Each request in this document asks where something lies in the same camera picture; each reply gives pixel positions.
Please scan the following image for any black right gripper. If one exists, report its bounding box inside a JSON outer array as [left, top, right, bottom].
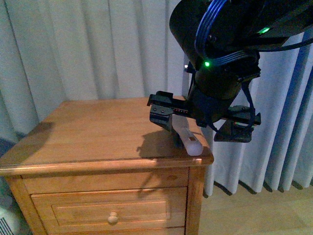
[[147, 90, 261, 142]]

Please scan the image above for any beige hand brush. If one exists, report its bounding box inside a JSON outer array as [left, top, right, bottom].
[[172, 115, 203, 156]]

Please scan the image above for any upper wooden drawer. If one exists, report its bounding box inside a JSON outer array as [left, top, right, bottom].
[[31, 187, 187, 234]]

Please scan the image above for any wooden drawer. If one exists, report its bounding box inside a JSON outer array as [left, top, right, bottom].
[[31, 187, 187, 234], [56, 227, 185, 235]]

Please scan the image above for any wooden nightstand cabinet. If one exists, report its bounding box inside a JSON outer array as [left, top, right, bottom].
[[0, 98, 214, 235]]

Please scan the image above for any lower wooden drawer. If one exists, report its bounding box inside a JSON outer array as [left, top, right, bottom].
[[56, 227, 185, 235]]

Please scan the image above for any round wooden drawer knob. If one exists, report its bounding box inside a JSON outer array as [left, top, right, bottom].
[[108, 212, 119, 225]]

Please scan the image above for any light grey curtain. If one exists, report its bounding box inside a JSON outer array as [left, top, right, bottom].
[[0, 0, 313, 195]]

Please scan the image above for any white object at floor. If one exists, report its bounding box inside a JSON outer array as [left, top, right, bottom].
[[0, 195, 21, 235]]

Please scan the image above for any blue ribbon cable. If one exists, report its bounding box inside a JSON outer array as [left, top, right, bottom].
[[194, 0, 260, 66]]

